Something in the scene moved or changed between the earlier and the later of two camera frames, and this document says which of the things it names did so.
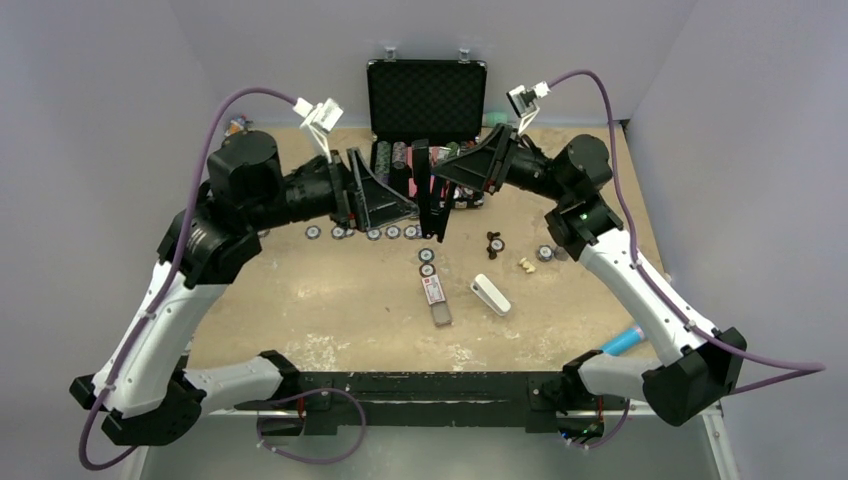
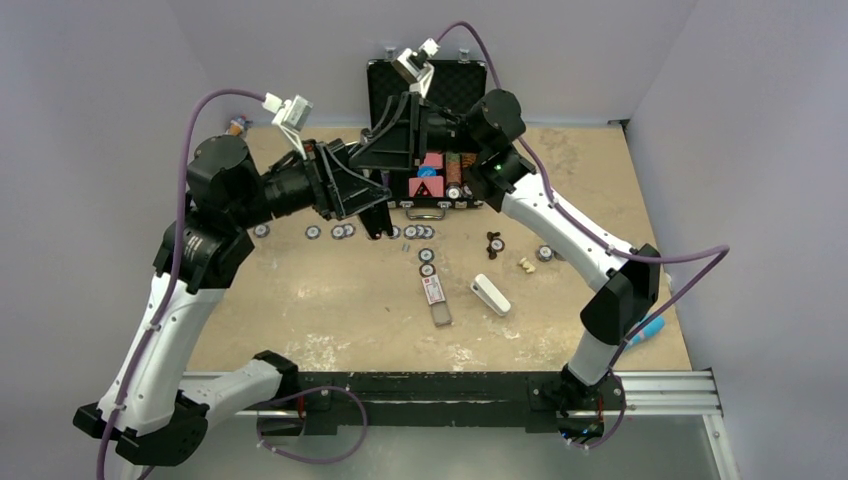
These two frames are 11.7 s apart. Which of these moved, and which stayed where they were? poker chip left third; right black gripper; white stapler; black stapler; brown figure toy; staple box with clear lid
Moved: black stapler; right black gripper
Stayed: brown figure toy; poker chip left third; white stapler; staple box with clear lid
